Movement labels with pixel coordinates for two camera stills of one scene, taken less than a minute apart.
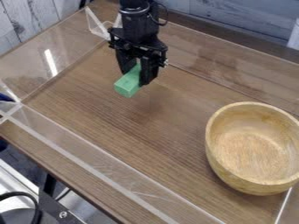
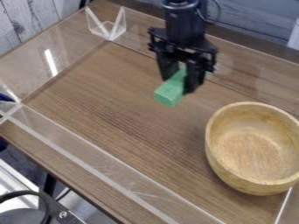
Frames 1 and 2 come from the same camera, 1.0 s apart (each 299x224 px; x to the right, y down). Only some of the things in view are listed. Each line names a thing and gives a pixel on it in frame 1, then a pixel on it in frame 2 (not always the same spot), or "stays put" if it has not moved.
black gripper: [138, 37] -> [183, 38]
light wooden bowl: [253, 148] stays put
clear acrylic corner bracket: [99, 27] stays put
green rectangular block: [129, 83] -> [170, 92]
